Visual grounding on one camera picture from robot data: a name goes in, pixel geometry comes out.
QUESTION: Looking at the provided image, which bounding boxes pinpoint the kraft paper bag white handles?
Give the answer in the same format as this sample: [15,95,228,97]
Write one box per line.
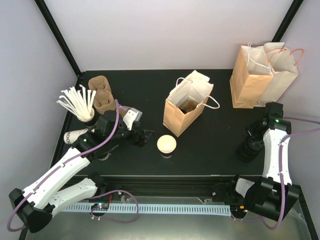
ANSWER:
[163,70,220,137]

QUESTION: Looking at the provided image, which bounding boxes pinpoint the stack of white paper cups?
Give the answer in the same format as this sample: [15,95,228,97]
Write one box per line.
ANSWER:
[63,128,112,162]

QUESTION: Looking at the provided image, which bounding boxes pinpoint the cup holding white straws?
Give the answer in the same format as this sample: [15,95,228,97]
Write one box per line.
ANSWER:
[56,85,97,123]

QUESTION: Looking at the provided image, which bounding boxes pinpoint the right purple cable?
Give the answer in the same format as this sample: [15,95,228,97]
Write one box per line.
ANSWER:
[231,116,320,230]

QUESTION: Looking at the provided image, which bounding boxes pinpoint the white paper coffee cup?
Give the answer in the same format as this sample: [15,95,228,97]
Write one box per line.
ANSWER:
[156,135,177,159]

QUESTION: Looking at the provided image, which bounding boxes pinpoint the tall kraft paper bag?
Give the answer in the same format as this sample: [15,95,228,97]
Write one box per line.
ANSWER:
[229,44,274,109]

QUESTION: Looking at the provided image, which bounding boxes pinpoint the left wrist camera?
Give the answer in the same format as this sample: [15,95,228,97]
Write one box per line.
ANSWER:
[122,107,143,131]

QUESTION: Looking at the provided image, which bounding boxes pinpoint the black frame post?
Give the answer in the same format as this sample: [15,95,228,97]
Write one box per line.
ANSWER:
[34,0,82,77]
[271,0,304,43]

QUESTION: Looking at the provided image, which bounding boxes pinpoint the white paper bag orange handles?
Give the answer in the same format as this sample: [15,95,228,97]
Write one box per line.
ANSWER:
[256,42,304,107]

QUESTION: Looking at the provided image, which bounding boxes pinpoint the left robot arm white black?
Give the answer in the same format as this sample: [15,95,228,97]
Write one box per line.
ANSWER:
[9,110,154,233]

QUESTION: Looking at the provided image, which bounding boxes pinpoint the light blue slotted cable duct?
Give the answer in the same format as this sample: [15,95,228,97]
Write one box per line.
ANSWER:
[63,202,231,217]

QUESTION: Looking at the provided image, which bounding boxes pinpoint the stack of black cup lids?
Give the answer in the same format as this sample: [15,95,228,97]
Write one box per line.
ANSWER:
[236,136,265,163]

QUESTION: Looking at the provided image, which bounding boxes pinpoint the brown pulp cup carrier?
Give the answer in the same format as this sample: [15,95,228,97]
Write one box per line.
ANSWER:
[179,100,198,114]

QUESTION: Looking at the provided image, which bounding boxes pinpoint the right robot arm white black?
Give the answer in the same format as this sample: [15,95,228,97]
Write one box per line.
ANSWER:
[227,102,300,221]

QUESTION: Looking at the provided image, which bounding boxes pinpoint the left black frame post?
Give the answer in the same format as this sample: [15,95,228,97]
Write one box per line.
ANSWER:
[34,0,82,77]

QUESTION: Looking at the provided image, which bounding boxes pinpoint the stacked brown pulp cup carriers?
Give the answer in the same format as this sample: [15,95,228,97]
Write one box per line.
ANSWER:
[88,75,116,115]

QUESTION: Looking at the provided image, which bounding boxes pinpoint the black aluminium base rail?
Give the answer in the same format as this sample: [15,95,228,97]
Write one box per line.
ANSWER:
[87,175,262,203]

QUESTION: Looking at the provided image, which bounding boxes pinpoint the right black frame post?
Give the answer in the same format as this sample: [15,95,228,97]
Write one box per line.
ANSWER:
[271,0,304,43]

